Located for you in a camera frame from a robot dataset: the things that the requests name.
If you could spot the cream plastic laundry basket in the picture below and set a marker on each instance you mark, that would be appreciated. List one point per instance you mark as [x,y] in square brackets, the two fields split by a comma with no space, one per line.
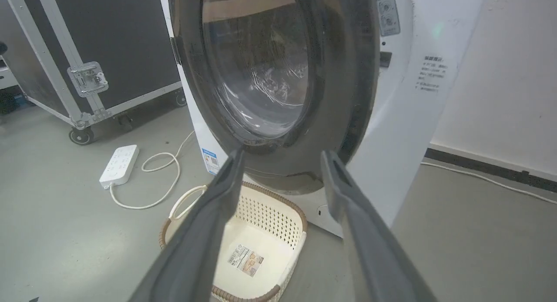
[261,254]

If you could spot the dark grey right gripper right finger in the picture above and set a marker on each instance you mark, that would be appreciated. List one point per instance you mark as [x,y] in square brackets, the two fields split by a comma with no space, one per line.
[374,249]

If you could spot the white front-load washing machine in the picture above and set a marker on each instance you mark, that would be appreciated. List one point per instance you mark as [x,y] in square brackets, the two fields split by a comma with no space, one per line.
[409,119]

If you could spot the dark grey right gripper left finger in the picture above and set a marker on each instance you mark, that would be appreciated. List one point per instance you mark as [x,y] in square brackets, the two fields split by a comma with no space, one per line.
[196,245]

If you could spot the black flight case on wheels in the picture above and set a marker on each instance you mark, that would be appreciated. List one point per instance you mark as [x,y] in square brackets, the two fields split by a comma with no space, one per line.
[100,45]

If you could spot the white power strip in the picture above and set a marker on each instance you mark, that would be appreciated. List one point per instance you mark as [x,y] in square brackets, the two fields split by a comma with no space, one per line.
[167,180]
[119,166]

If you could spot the round glass washing machine door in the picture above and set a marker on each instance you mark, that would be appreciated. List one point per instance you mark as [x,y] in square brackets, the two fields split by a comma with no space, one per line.
[270,75]

